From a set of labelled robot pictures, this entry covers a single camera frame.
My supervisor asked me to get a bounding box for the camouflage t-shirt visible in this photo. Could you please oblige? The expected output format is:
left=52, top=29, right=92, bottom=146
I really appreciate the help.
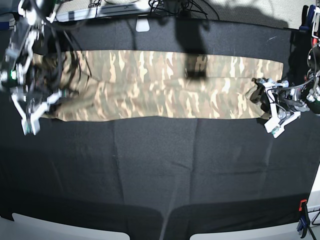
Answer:
left=44, top=50, right=284, bottom=122

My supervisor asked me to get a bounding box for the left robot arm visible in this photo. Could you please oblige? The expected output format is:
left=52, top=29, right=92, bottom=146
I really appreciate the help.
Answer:
left=251, top=0, right=320, bottom=139

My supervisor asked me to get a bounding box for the blue clamp top right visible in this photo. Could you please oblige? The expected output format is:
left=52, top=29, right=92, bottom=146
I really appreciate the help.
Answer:
left=299, top=4, right=316, bottom=32

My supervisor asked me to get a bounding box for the black cable bundle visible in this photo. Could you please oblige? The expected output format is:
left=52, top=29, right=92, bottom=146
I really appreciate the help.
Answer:
left=147, top=0, right=221, bottom=21

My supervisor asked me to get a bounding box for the orange blue clamp near right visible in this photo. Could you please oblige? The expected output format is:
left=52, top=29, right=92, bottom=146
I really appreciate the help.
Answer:
left=297, top=199, right=310, bottom=239

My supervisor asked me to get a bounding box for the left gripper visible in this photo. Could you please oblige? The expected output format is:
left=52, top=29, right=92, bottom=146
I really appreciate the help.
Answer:
left=251, top=78, right=301, bottom=139

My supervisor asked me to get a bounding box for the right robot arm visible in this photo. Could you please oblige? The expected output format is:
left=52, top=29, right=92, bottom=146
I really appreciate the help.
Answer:
left=0, top=0, right=68, bottom=135

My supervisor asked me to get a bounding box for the black table cloth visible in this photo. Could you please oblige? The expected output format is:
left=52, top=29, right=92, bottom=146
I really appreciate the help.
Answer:
left=0, top=17, right=320, bottom=240

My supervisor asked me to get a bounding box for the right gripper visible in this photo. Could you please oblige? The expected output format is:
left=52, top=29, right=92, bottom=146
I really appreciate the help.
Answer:
left=11, top=88, right=67, bottom=136

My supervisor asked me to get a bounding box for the white tape patch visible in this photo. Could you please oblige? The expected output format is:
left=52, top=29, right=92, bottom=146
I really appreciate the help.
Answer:
left=135, top=18, right=150, bottom=33

